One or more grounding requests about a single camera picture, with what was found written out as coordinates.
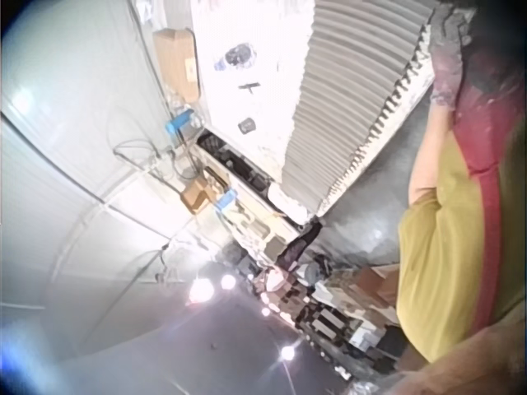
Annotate heap of boxes and tools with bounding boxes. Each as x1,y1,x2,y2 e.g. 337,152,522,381
246,250,413,383

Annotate grey cables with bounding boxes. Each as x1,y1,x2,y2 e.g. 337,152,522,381
111,138,198,181

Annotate small brown cardboard box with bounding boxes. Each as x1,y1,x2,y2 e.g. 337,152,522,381
180,177,215,215

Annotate blue plastic device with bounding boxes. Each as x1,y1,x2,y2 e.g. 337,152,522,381
212,188,240,213
164,109,196,135

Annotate cluttered shelf under table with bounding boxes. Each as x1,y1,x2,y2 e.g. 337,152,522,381
196,130,323,264

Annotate dark blue round item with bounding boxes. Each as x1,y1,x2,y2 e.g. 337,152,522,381
213,43,257,72

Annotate person's left hand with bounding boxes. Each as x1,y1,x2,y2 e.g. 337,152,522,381
427,2,475,107

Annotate large brown cardboard box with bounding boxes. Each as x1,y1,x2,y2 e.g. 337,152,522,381
152,27,202,104

